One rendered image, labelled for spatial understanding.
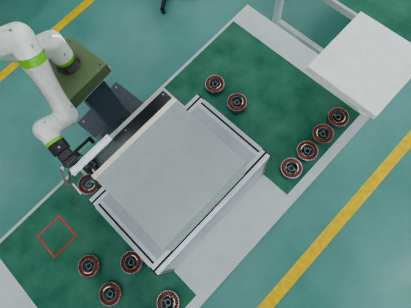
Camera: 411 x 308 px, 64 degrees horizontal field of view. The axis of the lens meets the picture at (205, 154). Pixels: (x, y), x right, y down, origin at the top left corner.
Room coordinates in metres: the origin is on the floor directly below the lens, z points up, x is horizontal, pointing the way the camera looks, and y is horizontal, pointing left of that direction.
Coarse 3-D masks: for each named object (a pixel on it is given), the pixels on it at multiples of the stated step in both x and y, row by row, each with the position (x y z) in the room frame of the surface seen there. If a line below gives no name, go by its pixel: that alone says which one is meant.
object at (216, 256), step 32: (256, 32) 1.19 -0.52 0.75; (352, 128) 0.43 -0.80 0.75; (320, 160) 0.32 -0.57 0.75; (256, 192) 0.26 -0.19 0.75; (224, 224) 0.15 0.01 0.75; (256, 224) 0.10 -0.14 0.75; (192, 256) 0.05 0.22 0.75; (224, 256) 0.00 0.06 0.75; (0, 288) 0.18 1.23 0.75; (192, 288) -0.10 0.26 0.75
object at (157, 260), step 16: (192, 112) 0.64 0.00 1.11; (208, 112) 0.61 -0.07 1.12; (208, 128) 0.54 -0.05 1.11; (224, 128) 0.52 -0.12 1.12; (240, 144) 0.42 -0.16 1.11; (256, 144) 0.40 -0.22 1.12; (256, 160) 0.33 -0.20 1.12; (96, 192) 0.41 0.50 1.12; (96, 208) 0.34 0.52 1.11; (112, 208) 0.32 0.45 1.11; (112, 224) 0.26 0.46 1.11; (128, 224) 0.24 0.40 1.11; (128, 240) 0.17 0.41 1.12; (144, 240) 0.15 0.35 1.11; (144, 256) 0.09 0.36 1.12; (160, 256) 0.07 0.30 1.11; (176, 256) 0.06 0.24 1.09; (160, 272) 0.02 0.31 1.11
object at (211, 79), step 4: (212, 76) 0.97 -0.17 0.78; (216, 76) 0.96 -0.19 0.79; (220, 76) 0.96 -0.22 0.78; (208, 80) 0.95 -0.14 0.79; (212, 80) 0.96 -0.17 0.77; (216, 80) 0.95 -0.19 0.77; (220, 80) 0.93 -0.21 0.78; (208, 84) 0.93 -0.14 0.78; (212, 84) 0.93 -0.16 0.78; (220, 84) 0.90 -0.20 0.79; (208, 88) 0.91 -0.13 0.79; (212, 88) 0.90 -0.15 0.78; (216, 88) 0.89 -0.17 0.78; (220, 88) 0.88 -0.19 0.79; (212, 92) 0.88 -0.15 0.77; (216, 92) 0.87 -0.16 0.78; (220, 92) 0.87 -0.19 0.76
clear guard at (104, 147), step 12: (96, 144) 0.65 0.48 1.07; (108, 144) 0.63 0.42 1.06; (84, 156) 0.61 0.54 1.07; (96, 156) 0.59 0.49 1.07; (108, 156) 0.58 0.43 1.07; (72, 168) 0.57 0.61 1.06; (84, 168) 0.56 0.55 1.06; (96, 168) 0.54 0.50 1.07; (84, 180) 0.50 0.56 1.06; (96, 180) 0.48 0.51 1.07
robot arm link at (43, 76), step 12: (48, 60) 1.04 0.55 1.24; (36, 72) 0.98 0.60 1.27; (48, 72) 0.99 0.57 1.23; (36, 84) 0.97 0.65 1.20; (48, 84) 0.95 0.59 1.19; (48, 96) 0.93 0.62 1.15; (60, 96) 0.93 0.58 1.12; (60, 108) 0.89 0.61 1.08; (72, 108) 0.90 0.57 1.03; (60, 120) 0.85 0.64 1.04; (72, 120) 0.85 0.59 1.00
